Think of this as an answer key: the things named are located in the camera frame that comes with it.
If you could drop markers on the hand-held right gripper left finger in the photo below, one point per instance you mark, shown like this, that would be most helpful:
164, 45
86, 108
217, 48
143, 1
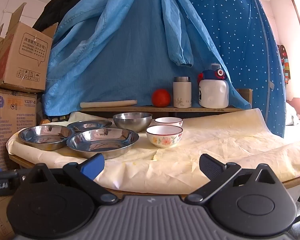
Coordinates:
92, 167

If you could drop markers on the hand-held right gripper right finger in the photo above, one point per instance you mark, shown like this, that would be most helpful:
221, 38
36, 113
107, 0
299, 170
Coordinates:
210, 167

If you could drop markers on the large steel plate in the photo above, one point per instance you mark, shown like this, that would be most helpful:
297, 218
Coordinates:
102, 142

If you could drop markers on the small steel plate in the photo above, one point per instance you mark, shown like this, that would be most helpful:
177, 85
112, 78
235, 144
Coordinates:
40, 136
90, 124

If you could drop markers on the white floral ceramic bowl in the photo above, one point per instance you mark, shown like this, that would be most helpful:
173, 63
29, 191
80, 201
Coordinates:
168, 120
165, 140

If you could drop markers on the steel bowl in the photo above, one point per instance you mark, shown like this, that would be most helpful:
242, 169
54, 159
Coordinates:
132, 125

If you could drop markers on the cream table cloth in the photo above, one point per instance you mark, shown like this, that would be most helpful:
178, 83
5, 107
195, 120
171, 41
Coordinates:
227, 140

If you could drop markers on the printed cardboard box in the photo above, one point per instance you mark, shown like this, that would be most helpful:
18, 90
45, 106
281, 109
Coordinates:
10, 130

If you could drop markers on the black plastic crate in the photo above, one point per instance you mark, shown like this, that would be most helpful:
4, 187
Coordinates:
57, 118

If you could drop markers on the wooden rolling pin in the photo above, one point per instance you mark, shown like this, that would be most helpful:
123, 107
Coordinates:
107, 103

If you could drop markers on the white bottle with blue lid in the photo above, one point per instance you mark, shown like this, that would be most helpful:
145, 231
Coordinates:
213, 93

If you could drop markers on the white thermos cup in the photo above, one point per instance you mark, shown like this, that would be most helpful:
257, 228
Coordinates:
182, 93

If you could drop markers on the red tomato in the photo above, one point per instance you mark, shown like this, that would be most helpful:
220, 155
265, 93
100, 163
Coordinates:
161, 98

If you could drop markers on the light blue work coat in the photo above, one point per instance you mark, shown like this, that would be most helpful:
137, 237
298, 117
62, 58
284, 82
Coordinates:
130, 55

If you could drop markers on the striped colourful cloth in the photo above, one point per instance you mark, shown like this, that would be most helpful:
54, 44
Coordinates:
285, 65

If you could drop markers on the open brown cardboard box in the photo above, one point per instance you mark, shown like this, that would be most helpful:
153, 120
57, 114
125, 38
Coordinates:
22, 55

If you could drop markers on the blue dotted fabric tent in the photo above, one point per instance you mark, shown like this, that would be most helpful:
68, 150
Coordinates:
240, 30

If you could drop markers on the black garment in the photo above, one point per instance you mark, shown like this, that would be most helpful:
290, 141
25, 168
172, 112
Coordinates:
55, 7

